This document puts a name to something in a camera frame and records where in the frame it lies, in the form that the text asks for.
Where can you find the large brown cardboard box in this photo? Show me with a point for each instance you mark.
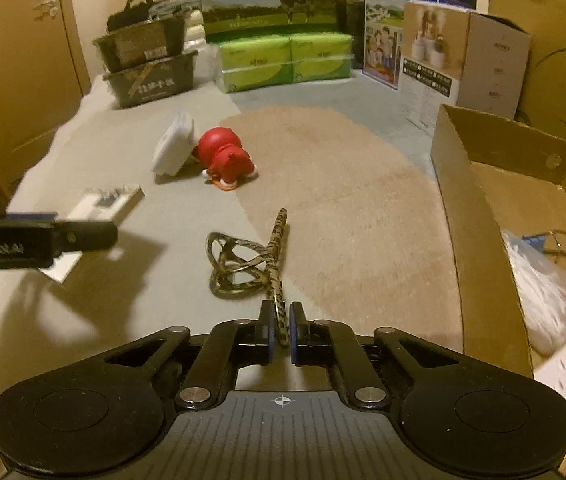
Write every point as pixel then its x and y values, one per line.
pixel 558 35

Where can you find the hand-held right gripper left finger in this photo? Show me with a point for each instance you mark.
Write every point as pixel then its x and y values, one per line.
pixel 270 342

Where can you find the white square case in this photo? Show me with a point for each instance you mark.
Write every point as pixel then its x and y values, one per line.
pixel 173 145

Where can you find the leopard print hair claw clip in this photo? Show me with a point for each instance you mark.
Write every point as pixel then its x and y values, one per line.
pixel 273 260

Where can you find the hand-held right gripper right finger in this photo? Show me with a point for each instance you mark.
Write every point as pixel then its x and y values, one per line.
pixel 294 332

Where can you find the red toy figure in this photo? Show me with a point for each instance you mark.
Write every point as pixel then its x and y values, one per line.
pixel 223 152

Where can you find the beige oval mat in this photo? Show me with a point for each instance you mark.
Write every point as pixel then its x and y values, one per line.
pixel 363 210

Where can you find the black handbag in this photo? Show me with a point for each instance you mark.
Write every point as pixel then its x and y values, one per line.
pixel 130 12

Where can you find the black box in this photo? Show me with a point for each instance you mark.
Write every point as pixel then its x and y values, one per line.
pixel 350 30

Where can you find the blue binder clip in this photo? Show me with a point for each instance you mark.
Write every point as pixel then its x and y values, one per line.
pixel 535 242

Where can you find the white humidifier box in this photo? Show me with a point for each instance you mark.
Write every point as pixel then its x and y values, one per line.
pixel 463 60

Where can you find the green tissue pack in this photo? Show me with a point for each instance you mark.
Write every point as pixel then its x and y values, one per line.
pixel 255 65
pixel 320 57

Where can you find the green cow print milk carton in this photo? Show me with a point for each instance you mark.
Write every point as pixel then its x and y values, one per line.
pixel 268 0

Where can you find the clear plastic box white pieces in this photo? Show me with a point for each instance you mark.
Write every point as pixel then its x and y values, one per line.
pixel 538 290

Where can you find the wooden door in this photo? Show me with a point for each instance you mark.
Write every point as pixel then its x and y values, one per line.
pixel 18 75

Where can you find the cream folded towel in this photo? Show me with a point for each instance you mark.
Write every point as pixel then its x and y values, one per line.
pixel 195 27

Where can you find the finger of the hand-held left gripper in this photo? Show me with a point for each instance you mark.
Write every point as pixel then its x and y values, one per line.
pixel 30 215
pixel 88 237

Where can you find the grey folded cloth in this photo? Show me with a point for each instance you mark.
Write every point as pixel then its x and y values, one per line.
pixel 173 9

